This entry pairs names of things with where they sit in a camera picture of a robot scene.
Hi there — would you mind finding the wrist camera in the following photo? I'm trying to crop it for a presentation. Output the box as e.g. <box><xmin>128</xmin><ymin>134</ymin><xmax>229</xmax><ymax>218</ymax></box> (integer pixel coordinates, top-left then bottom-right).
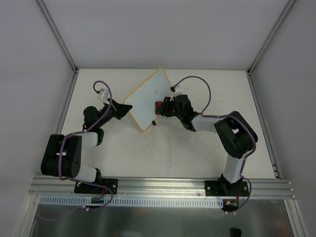
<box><xmin>97</xmin><ymin>88</ymin><xmax>109</xmax><ymax>104</ymax></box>
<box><xmin>170</xmin><ymin>85</ymin><xmax>183</xmax><ymax>101</ymax></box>

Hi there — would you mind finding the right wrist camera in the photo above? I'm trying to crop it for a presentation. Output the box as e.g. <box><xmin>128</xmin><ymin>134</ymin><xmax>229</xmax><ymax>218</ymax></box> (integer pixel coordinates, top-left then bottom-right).
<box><xmin>170</xmin><ymin>85</ymin><xmax>183</xmax><ymax>101</ymax></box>

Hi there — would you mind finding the black object at bottom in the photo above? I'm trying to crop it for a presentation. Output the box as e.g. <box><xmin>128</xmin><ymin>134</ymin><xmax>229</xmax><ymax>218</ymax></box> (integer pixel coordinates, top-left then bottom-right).
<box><xmin>230</xmin><ymin>228</ymin><xmax>242</xmax><ymax>237</ymax></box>

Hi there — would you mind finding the right aluminium frame post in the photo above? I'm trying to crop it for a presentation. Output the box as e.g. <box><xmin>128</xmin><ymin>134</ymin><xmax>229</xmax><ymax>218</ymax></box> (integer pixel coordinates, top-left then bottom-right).
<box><xmin>247</xmin><ymin>0</ymin><xmax>297</xmax><ymax>75</ymax></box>

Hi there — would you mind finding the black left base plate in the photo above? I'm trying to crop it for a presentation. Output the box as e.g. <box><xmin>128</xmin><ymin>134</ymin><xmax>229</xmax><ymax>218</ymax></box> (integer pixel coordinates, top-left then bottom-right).
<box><xmin>74</xmin><ymin>178</ymin><xmax>119</xmax><ymax>195</ymax></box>

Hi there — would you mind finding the aluminium frame post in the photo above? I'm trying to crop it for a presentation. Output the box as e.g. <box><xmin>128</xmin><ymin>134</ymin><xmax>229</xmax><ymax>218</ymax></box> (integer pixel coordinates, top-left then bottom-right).
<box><xmin>35</xmin><ymin>0</ymin><xmax>78</xmax><ymax>73</ymax></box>
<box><xmin>247</xmin><ymin>0</ymin><xmax>297</xmax><ymax>75</ymax></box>

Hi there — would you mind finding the white slotted cable duct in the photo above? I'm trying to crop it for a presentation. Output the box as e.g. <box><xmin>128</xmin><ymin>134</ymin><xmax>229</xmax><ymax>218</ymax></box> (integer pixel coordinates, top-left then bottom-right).
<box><xmin>39</xmin><ymin>195</ymin><xmax>224</xmax><ymax>209</ymax></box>

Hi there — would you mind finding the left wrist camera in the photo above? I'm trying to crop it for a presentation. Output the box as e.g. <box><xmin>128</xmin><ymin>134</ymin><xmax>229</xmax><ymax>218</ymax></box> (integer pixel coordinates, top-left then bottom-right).
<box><xmin>97</xmin><ymin>88</ymin><xmax>109</xmax><ymax>104</ymax></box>

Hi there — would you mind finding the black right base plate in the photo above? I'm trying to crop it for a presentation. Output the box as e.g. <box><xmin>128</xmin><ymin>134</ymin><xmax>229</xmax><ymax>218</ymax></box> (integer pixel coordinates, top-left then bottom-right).
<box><xmin>204</xmin><ymin>180</ymin><xmax>249</xmax><ymax>197</ymax></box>

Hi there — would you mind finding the left aluminium frame post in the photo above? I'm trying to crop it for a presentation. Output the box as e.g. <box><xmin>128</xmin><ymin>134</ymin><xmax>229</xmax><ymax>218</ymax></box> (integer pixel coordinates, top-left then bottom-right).
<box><xmin>35</xmin><ymin>0</ymin><xmax>78</xmax><ymax>73</ymax></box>

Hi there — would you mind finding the yellow framed whiteboard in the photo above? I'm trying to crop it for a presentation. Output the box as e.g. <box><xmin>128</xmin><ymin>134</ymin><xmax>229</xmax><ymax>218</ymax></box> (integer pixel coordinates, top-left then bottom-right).
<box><xmin>123</xmin><ymin>68</ymin><xmax>172</xmax><ymax>132</ymax></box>

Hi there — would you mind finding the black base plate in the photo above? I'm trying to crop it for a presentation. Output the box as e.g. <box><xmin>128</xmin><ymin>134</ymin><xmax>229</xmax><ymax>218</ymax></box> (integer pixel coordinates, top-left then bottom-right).
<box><xmin>74</xmin><ymin>178</ymin><xmax>119</xmax><ymax>195</ymax></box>
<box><xmin>204</xmin><ymin>180</ymin><xmax>249</xmax><ymax>197</ymax></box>

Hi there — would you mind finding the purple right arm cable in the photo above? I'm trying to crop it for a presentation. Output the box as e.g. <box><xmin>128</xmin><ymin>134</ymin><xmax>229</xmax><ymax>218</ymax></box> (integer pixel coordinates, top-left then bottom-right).
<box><xmin>171</xmin><ymin>76</ymin><xmax>257</xmax><ymax>218</ymax></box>

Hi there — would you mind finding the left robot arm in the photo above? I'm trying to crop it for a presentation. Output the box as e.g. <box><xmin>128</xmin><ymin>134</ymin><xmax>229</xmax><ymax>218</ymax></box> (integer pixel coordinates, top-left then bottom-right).
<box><xmin>40</xmin><ymin>99</ymin><xmax>133</xmax><ymax>193</ymax></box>

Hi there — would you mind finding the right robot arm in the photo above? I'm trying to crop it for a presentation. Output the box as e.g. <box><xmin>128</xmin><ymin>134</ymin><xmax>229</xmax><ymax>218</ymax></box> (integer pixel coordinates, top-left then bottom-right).
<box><xmin>155</xmin><ymin>94</ymin><xmax>258</xmax><ymax>196</ymax></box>

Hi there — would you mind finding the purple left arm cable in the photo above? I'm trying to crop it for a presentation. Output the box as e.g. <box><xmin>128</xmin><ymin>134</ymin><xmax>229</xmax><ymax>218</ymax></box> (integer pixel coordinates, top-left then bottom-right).
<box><xmin>37</xmin><ymin>79</ymin><xmax>114</xmax><ymax>220</ymax></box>

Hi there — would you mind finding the red bone-shaped eraser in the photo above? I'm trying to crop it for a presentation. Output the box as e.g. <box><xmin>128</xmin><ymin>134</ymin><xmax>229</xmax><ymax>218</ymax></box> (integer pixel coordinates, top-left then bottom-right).
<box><xmin>155</xmin><ymin>101</ymin><xmax>163</xmax><ymax>115</ymax></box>

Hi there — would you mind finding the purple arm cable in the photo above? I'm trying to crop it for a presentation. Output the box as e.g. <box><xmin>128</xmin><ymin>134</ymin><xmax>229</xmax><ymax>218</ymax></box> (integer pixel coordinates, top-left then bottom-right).
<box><xmin>37</xmin><ymin>79</ymin><xmax>114</xmax><ymax>220</ymax></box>
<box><xmin>171</xmin><ymin>76</ymin><xmax>257</xmax><ymax>218</ymax></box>

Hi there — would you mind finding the aluminium mounting rail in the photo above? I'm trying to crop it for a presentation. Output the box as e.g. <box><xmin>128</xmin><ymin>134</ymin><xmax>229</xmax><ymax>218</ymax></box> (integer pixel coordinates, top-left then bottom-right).
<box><xmin>28</xmin><ymin>175</ymin><xmax>296</xmax><ymax>199</ymax></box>

